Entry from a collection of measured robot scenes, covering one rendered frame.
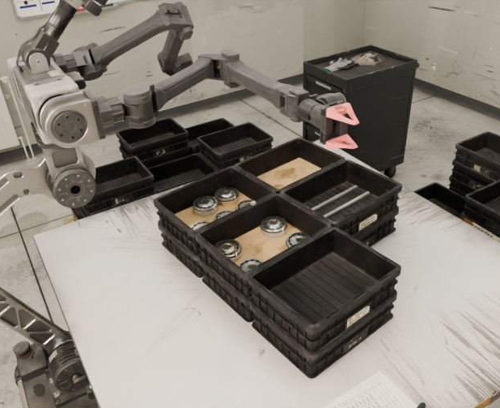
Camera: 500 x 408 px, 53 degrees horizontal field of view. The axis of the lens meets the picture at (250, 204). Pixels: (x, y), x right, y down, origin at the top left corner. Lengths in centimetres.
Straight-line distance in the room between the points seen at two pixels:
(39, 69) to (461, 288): 158
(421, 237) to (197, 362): 105
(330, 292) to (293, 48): 416
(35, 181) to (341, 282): 109
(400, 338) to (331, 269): 31
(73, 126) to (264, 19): 405
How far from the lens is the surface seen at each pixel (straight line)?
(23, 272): 342
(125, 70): 479
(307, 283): 172
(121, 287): 199
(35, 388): 240
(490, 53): 508
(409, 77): 360
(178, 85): 157
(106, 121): 145
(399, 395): 162
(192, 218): 205
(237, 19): 515
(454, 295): 195
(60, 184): 175
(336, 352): 164
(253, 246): 187
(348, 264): 180
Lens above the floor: 199
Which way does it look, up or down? 34 degrees down
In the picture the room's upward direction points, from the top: 3 degrees counter-clockwise
